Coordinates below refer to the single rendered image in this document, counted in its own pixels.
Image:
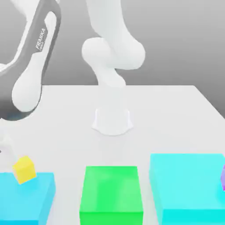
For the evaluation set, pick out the large blue box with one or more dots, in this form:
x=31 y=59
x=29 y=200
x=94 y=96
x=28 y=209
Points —
x=24 y=200

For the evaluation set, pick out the small yellow cube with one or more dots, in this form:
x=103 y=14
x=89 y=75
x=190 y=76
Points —
x=24 y=169

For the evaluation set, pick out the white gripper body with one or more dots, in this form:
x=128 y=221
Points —
x=5 y=146

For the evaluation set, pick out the large cyan box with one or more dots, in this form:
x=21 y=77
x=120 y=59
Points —
x=188 y=182

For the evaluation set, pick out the small purple cube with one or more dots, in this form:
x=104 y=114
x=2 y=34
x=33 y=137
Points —
x=223 y=177

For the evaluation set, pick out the large green box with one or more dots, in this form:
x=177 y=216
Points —
x=110 y=191

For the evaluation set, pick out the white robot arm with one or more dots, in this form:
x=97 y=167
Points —
x=112 y=52

